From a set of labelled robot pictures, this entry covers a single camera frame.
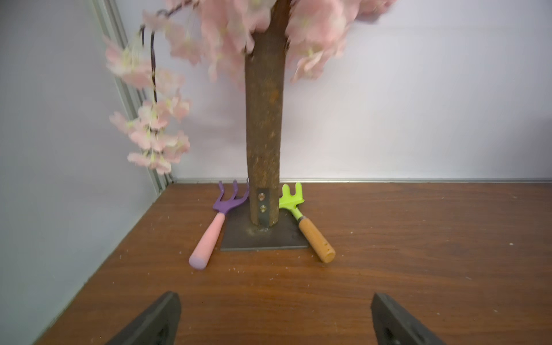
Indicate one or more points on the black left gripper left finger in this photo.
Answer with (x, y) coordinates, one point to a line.
(157, 324)

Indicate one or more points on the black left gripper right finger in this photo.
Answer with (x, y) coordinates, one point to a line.
(393, 324)

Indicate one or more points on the pink artificial cherry blossom tree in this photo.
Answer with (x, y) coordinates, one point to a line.
(251, 41)

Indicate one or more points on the purple rake with pink handle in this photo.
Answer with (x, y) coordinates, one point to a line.
(203, 250)

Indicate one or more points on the dark metal tree base plate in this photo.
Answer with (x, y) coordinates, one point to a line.
(240, 234)

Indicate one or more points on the green rake with wooden handle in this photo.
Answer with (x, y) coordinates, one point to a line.
(315, 238)

